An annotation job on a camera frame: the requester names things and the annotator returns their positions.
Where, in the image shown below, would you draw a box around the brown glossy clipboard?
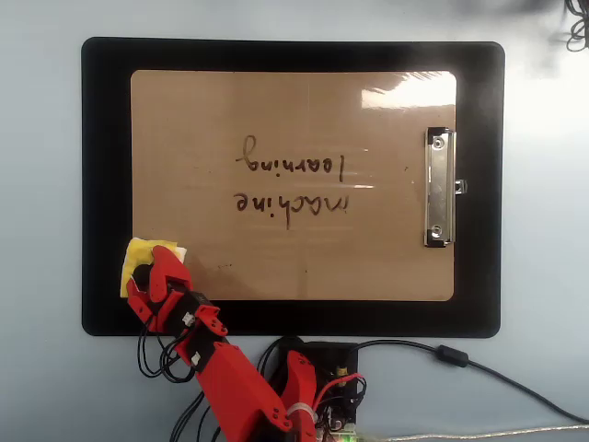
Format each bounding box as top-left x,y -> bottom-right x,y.
130,69 -> 458,303

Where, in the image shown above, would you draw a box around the pink red wire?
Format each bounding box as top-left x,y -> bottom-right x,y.
316,373 -> 370,407

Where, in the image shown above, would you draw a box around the coiled thin black cable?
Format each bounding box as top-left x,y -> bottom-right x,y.
562,0 -> 589,53

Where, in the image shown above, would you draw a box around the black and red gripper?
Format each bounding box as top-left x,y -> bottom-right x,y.
125,244 -> 230,338

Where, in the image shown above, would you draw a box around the black rubber mat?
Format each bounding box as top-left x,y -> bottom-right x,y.
80,36 -> 507,340

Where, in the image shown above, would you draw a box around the black power cable with ferrite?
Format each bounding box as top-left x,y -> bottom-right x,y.
348,339 -> 589,425

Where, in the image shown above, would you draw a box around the silver metal clipboard clip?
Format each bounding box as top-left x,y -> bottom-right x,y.
422,126 -> 468,250

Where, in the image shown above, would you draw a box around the small lit controller board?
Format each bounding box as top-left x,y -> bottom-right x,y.
316,413 -> 365,442

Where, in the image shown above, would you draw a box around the silver braided USB cable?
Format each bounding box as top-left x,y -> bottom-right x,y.
358,422 -> 589,442

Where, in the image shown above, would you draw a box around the yellow white sponge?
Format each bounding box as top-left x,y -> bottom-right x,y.
119,236 -> 189,300

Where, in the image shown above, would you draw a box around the thin black servo wires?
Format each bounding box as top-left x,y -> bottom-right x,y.
136,321 -> 223,442

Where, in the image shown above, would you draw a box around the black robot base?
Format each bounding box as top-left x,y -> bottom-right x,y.
265,337 -> 361,430

